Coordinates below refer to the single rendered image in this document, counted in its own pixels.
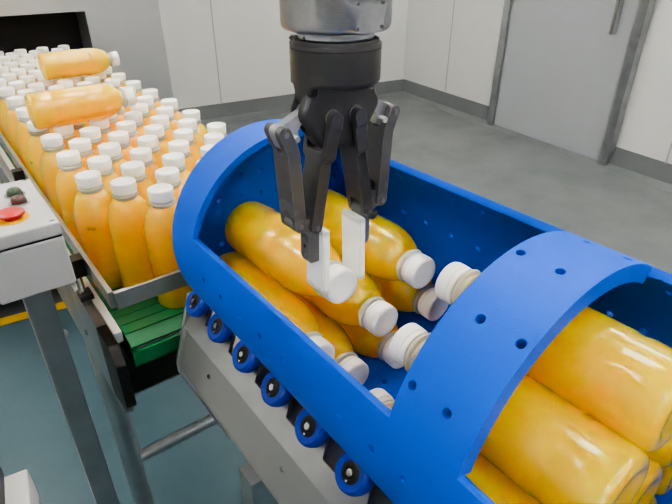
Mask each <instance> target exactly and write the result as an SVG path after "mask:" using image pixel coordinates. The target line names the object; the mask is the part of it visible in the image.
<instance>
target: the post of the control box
mask: <svg viewBox="0 0 672 504"><path fill-rule="evenodd" d="M22 300H23V303H24V306H25V308H26V311H27V314H28V317H29V319H30V322H31V325H32V328H33V330H34V333H35V336H36V339H37V342H38V344H39V347H40V350H41V353H42V355H43V358H44V361H45V364H46V366H47V369H48V372H49V375H50V377H51V380H52V383H53V386H54V389H55V391H56V394H57V397H58V400H59V402H60V405H61V408H62V411H63V413H64V416H65V419H66V422H67V424H68V427H69V430H70V433H71V436H72V438H73V441H74V444H75V447H76V449H77V452H78V455H79V458H80V460H81V463H82V466H83V469H84V471H85V474H86V477H87V480H88V482H89V485H90V488H91V491H92V494H93V496H94V499H95V502H96V504H120V502H119V499H118V496H117V493H116V489H115V486H114V483H113V480H112V477H111V474H110V471H109V468H108V465H107V462H106V459H105V456H104V453H103V450H102V447H101V443H100V440H99V437H98V434H97V431H96V428H95V425H94V422H93V419H92V416H91V413H90V410H89V407H88V404H87V400H86V397H85V394H84V391H83V388H82V385H81V382H80V379H79V376H78V373H77V370H76V367H75V364H74V361H73V357H72V354H71V351H70V348H69V345H68V342H67V339H66V336H65V333H64V330H63V327H62V324H61V321H60V318H59V314H58V311H57V308H56V305H55V302H54V299H53V296H52V293H51V290H49V291H46V292H42V293H39V294H36V295H33V296H30V297H27V298H23V299H22Z"/></svg>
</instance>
